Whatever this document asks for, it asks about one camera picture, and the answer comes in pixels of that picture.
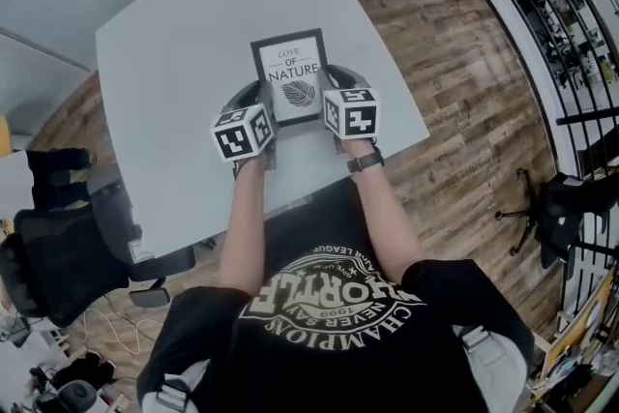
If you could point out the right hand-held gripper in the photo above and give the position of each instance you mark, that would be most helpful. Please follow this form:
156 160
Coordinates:
358 118

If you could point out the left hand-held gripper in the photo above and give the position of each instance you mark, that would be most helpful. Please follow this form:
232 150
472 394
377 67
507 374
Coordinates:
237 142

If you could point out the black framed nature picture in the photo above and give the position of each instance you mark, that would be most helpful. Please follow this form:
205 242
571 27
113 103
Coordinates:
292 67

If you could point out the person's right forearm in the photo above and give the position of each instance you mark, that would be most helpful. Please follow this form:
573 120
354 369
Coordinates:
392 227

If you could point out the person's left forearm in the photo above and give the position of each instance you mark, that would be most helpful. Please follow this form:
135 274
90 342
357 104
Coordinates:
242 232

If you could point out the white round table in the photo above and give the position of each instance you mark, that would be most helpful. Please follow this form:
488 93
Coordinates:
184 63

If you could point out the black wristwatch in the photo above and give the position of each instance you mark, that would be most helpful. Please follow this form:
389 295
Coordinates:
365 161

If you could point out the white paper label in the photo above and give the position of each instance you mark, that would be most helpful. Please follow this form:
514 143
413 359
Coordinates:
138 251

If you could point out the black metal railing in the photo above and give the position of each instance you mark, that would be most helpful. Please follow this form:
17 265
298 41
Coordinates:
556 38

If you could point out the clutter of items below railing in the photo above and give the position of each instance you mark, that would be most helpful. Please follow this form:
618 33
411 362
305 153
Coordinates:
556 0

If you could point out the yellow chair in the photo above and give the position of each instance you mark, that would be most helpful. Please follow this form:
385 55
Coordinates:
5 135

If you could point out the black mesh office chair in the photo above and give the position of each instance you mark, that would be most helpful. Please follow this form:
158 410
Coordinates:
58 266

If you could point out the black swivel office chair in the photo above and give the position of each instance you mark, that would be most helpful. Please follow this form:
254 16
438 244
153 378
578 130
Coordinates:
561 213

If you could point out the black printed t-shirt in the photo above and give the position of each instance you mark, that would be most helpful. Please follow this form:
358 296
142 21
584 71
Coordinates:
338 353

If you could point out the black bag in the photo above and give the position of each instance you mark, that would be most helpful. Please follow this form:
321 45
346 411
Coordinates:
79 370

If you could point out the wooden easel board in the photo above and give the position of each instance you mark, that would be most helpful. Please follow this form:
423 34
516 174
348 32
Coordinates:
575 329

